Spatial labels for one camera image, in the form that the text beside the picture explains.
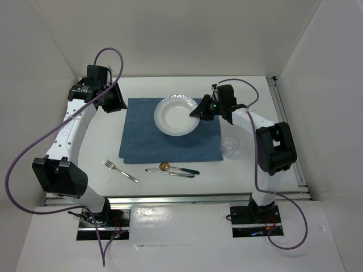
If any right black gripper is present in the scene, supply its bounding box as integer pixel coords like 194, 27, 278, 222
190, 93, 225, 120

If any clear glass bowl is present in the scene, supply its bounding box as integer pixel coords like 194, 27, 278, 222
154, 94, 200, 137

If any blue cloth napkin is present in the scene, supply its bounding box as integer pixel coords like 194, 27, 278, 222
119, 98, 223, 164

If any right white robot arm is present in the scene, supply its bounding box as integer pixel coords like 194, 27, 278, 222
189, 84, 297, 222

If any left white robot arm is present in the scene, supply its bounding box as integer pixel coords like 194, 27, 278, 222
32, 65, 127, 226

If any clear plastic cup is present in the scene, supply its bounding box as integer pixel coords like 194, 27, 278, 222
221, 136, 240, 158

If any silver fork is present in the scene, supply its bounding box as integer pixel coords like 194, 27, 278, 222
102, 159, 139, 183

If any silver table knife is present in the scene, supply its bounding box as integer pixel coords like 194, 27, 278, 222
145, 168, 195, 178

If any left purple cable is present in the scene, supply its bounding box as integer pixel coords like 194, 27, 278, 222
4, 47, 125, 267

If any purple cable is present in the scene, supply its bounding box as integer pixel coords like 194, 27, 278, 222
4, 47, 125, 267
215, 78, 308, 250

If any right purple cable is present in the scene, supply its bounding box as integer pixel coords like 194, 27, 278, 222
215, 78, 308, 250

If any gold spoon teal handle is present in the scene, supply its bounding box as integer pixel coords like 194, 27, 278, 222
159, 162, 200, 175

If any aluminium front rail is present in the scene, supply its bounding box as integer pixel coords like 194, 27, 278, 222
45, 192, 253, 207

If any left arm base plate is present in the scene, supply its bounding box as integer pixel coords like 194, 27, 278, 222
67, 208, 131, 241

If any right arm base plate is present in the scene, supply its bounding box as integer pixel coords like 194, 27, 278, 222
225, 205, 284, 238

